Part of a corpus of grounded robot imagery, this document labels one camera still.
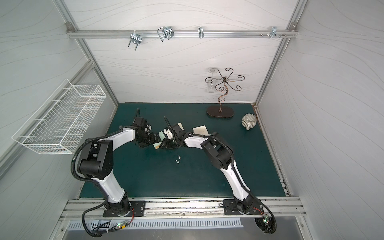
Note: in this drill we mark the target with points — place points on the mint green jewelry box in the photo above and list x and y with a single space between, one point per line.
158 140

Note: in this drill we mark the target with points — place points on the middle metal clamp hook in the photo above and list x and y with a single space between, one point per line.
165 32

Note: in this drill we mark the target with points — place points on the cream drawer jewelry box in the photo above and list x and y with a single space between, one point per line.
201 130

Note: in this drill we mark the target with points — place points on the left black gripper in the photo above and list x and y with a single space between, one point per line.
146 137

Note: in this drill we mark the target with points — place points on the black metal jewelry stand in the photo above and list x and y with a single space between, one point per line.
223 85

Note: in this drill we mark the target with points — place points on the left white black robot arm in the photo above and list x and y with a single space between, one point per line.
93 162

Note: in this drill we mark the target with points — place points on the dark green table mat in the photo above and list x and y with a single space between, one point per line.
146 172

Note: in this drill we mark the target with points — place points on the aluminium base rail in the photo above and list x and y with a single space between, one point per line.
157 208

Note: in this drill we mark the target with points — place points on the grey ribbed ceramic ornament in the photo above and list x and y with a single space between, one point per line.
249 121

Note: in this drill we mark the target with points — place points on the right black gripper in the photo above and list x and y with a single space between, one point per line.
168 140

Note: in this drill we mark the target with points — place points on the clear glass on stand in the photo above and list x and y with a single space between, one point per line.
211 81

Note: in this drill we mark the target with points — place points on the aluminium cross bar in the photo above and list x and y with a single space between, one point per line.
179 34

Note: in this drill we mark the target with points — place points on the right metal clamp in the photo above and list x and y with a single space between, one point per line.
274 34

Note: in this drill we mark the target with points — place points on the metal clamp hook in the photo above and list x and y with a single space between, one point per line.
135 39
165 32

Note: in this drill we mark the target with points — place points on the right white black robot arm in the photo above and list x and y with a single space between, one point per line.
222 158

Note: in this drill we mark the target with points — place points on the small metal clamp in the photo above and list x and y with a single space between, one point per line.
201 32

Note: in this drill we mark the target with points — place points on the white wire basket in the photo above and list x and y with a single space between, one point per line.
59 124

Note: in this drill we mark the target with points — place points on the left metal clamp hook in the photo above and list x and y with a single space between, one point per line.
135 39

